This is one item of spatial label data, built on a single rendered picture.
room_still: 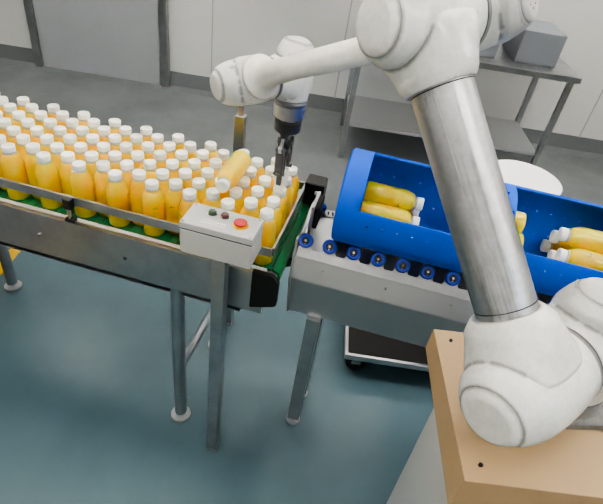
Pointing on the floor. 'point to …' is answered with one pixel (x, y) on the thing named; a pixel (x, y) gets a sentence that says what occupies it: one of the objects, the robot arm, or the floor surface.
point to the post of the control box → (216, 350)
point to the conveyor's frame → (115, 265)
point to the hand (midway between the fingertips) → (281, 180)
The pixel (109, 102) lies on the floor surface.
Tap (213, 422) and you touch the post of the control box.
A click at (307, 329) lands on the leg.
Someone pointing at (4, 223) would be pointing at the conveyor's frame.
